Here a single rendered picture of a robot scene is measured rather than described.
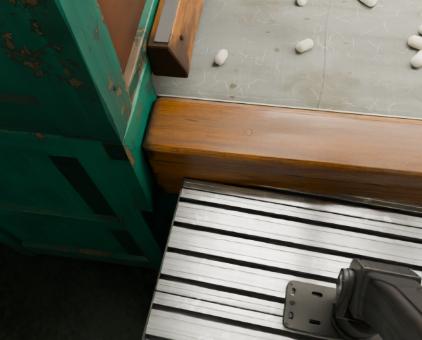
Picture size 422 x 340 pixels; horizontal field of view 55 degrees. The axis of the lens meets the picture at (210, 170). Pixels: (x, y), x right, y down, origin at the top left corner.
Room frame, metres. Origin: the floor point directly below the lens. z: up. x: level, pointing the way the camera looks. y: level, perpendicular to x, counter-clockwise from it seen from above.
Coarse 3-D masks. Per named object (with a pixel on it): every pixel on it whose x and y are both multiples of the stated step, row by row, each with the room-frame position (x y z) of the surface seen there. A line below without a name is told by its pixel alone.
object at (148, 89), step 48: (144, 96) 0.40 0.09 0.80; (0, 144) 0.34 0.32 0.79; (48, 144) 0.32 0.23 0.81; (96, 144) 0.30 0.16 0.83; (0, 192) 0.38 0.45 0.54; (48, 192) 0.35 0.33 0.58; (96, 192) 0.33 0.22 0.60; (144, 192) 0.29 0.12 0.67; (0, 240) 0.41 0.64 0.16; (48, 240) 0.39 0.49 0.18; (96, 240) 0.35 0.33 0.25; (144, 240) 0.30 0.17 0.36
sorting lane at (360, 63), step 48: (240, 0) 0.67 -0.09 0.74; (288, 0) 0.66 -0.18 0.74; (336, 0) 0.64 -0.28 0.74; (384, 0) 0.63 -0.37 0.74; (240, 48) 0.54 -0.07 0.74; (288, 48) 0.53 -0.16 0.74; (336, 48) 0.52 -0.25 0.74; (384, 48) 0.51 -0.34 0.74; (192, 96) 0.44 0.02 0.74; (240, 96) 0.43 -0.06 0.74; (288, 96) 0.42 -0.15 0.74; (336, 96) 0.41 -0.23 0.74; (384, 96) 0.40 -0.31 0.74
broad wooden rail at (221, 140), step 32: (160, 128) 0.36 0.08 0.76; (192, 128) 0.36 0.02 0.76; (224, 128) 0.35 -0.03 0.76; (256, 128) 0.35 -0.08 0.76; (288, 128) 0.34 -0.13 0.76; (320, 128) 0.34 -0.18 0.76; (352, 128) 0.33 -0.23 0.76; (384, 128) 0.33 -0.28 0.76; (416, 128) 0.32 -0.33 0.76; (160, 160) 0.32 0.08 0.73; (192, 160) 0.31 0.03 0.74; (224, 160) 0.30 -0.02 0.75; (256, 160) 0.29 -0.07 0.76; (288, 160) 0.28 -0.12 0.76; (320, 160) 0.28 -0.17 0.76; (352, 160) 0.27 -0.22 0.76; (384, 160) 0.27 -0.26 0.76; (416, 160) 0.27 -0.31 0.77; (352, 192) 0.26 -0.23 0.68; (384, 192) 0.25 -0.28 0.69; (416, 192) 0.24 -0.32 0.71
